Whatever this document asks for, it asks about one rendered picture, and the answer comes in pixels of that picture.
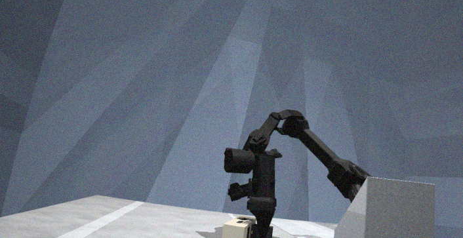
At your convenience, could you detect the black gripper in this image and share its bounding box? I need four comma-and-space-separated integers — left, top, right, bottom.
247, 174, 277, 238

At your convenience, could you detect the black two-prong plug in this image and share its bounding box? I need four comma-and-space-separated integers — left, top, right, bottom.
251, 224, 273, 238

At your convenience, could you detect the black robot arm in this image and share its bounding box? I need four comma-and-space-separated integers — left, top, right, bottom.
224, 109, 372, 203

